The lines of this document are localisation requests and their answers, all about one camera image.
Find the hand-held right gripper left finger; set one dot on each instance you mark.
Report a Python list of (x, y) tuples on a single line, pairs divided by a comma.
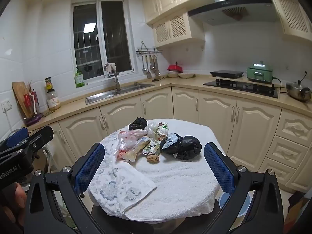
[(90, 168)]

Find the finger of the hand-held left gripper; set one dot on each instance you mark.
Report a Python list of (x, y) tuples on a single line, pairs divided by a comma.
[(41, 136), (17, 135)]

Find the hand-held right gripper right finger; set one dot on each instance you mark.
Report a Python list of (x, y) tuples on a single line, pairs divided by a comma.
[(218, 168)]

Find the blue plastic bucket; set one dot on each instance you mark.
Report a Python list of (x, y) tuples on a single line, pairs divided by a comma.
[(240, 207)]

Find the pink plastic bag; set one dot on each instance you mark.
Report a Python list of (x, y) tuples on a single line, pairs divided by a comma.
[(129, 139)]

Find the red floral carton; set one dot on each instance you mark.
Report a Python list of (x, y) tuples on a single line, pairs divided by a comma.
[(162, 129)]

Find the person's left hand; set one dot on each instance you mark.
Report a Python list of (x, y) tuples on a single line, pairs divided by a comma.
[(20, 197)]

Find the purple utensil holder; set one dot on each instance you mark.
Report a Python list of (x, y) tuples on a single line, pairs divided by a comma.
[(33, 120)]

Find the glass jar white lid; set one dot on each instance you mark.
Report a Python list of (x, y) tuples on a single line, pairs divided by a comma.
[(53, 101)]

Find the large black plastic bag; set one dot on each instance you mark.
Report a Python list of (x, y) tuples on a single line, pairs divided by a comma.
[(187, 146)]

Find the wooden cutting board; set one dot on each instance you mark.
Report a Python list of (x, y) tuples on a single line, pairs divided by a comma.
[(19, 95)]

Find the floral print towel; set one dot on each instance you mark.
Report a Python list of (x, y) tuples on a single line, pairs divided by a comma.
[(126, 187)]

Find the white terry towel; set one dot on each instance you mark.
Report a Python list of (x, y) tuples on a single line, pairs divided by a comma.
[(175, 175)]

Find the beige long snack wrapper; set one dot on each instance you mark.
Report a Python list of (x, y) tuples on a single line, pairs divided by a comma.
[(136, 150)]

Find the cream lower cabinets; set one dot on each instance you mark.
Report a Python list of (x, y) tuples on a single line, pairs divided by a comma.
[(256, 131)]

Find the small yellow label bottle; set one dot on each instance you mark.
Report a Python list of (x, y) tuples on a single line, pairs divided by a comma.
[(49, 84)]

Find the silver foil packet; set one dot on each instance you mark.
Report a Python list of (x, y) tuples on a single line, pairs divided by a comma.
[(170, 139)]

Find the brown bun piece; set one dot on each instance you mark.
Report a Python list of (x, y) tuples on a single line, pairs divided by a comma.
[(153, 159)]

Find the green white snack wrapper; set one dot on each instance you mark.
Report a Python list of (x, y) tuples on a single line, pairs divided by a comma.
[(151, 147)]

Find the small black plastic bag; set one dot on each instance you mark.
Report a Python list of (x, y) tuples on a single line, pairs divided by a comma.
[(137, 124)]

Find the green detergent bottle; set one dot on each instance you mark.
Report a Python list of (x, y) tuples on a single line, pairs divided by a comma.
[(79, 79)]

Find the steel kitchen sink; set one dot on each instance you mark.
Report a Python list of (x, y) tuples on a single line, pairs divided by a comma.
[(109, 93)]

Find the black gas stove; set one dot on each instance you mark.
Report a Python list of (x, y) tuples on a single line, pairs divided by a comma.
[(243, 89)]

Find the steel faucet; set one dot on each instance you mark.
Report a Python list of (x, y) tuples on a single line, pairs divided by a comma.
[(117, 82)]

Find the black induction cooker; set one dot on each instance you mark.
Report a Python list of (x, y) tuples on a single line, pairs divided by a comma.
[(226, 73)]

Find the shallow white bowl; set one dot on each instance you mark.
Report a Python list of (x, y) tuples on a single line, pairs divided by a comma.
[(187, 75)]

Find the green electric pot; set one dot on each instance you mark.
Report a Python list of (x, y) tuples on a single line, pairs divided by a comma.
[(259, 73)]

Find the white pot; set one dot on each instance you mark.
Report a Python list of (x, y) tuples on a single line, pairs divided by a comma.
[(173, 74)]

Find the small black utensil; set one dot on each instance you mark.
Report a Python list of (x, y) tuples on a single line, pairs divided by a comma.
[(157, 79)]

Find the steel spatula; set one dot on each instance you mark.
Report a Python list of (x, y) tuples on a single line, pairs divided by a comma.
[(148, 74)]

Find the steel cooking pot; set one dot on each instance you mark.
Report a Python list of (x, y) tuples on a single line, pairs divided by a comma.
[(298, 91)]

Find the steel spoon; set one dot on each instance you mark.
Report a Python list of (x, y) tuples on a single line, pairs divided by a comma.
[(144, 69)]

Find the steel ladle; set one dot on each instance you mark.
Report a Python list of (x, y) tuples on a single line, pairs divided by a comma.
[(157, 73), (152, 67)]

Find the white framed window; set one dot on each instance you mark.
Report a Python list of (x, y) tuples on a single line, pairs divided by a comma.
[(114, 34)]

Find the cream lattice door cabinet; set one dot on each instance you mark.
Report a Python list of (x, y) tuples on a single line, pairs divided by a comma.
[(295, 17), (178, 28)]

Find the black range hood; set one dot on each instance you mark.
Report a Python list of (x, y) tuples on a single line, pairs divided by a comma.
[(234, 12)]

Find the white metal frame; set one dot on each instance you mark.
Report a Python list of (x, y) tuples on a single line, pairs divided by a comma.
[(50, 159)]

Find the white wall outlet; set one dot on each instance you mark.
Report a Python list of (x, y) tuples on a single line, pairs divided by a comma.
[(6, 106)]

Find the steel wall utensil rack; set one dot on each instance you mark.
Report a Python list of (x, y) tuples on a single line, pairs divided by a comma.
[(148, 50)]

